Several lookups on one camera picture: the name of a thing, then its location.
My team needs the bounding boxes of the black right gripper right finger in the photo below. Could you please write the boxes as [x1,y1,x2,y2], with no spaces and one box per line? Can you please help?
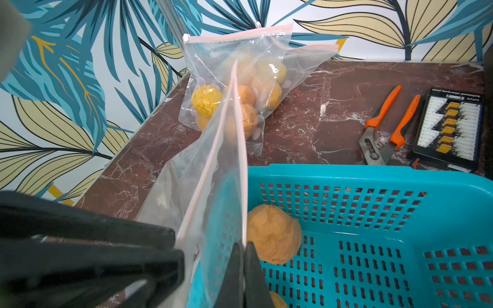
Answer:
[244,242,275,308]

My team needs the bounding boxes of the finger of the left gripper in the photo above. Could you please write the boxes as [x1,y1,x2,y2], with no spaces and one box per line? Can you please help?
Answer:
[1,191,184,307]

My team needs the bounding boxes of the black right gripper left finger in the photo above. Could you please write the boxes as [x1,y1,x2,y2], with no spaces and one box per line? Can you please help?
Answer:
[214,242,245,308]

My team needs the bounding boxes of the clear dotted bag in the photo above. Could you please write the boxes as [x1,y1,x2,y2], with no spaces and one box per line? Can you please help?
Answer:
[178,25,293,155]
[137,65,248,307]

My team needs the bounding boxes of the teal plastic basket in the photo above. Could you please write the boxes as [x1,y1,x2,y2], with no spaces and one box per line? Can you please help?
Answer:
[186,164,493,308]

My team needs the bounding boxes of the potato orange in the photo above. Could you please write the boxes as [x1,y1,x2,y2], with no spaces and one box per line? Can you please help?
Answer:
[238,84,255,106]

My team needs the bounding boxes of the clear zipper bag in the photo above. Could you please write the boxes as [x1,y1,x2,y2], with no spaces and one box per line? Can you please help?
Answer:
[249,44,339,119]

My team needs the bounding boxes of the orange handled pliers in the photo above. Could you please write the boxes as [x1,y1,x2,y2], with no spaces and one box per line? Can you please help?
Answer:
[358,85,422,166]

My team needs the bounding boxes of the aluminium corner post left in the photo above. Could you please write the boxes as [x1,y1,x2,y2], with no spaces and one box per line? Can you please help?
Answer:
[157,0,187,48]

